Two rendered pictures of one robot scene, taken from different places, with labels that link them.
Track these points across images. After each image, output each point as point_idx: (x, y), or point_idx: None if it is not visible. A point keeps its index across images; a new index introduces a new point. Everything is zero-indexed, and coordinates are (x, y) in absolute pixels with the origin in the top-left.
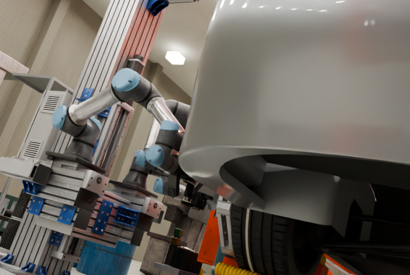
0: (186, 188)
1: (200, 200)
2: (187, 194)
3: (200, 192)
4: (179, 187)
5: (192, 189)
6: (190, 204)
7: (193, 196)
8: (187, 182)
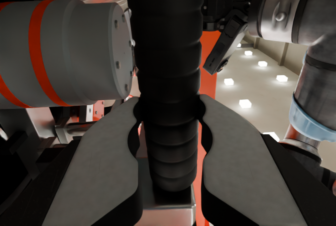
0: (181, 62)
1: (206, 5)
2: (150, 1)
3: (210, 30)
4: (285, 31)
5: (135, 65)
6: None
7: (232, 10)
8: (193, 112)
